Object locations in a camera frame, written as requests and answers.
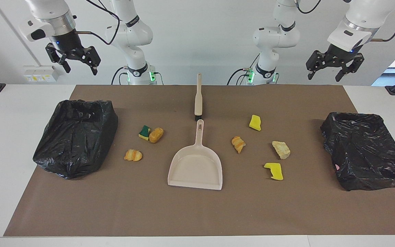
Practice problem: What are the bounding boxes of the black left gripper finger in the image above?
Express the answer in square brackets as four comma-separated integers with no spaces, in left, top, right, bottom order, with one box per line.
[306,51,327,80]
[335,54,365,82]

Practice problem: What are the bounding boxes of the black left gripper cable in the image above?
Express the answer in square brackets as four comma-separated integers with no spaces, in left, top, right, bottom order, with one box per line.
[371,0,395,42]

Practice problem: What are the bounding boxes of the beige hand brush black bristles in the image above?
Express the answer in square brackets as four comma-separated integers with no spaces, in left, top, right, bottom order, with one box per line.
[194,73,204,121]

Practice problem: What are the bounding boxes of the brown table mat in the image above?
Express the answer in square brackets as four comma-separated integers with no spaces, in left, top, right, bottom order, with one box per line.
[4,85,395,237]

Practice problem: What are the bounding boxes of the beige plastic dustpan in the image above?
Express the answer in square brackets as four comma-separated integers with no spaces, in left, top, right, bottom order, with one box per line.
[167,119,223,191]

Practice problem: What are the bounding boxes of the green and yellow sponge piece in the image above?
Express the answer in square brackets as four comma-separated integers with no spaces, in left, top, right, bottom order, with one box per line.
[138,125,152,141]

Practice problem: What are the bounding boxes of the black left base cable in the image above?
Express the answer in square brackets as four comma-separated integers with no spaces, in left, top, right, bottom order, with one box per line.
[227,53,260,85]

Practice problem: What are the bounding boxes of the orange striped croissant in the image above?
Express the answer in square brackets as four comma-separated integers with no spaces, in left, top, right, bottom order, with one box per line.
[124,149,143,162]
[231,136,247,154]

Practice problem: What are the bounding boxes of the pale beige bread chunk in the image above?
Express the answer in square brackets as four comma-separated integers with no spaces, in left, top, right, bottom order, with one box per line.
[272,140,291,160]

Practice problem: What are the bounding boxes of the yellow notched sponge piece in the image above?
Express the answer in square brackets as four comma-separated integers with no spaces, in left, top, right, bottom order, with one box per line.
[263,162,284,181]

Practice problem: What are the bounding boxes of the black bag-lined bin pink spot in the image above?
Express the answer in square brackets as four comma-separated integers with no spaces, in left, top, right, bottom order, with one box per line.
[320,111,395,192]

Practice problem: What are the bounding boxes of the white wall socket box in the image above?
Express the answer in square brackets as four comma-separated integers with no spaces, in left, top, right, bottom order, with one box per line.
[23,65,61,83]

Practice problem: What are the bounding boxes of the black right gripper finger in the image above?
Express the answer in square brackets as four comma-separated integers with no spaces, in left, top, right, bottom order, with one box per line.
[45,43,71,73]
[81,46,101,76]

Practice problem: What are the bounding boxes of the black base cable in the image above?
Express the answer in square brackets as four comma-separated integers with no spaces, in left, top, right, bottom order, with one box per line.
[227,53,260,85]
[111,66,130,85]

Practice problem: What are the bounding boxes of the white wall conduit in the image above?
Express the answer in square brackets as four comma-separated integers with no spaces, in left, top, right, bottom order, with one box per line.
[0,0,44,67]

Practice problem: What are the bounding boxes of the black right base cable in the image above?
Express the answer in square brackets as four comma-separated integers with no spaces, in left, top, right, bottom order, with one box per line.
[111,66,130,85]

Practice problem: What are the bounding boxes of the brown oval bread roll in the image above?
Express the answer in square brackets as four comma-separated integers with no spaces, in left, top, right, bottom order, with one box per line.
[149,127,164,144]

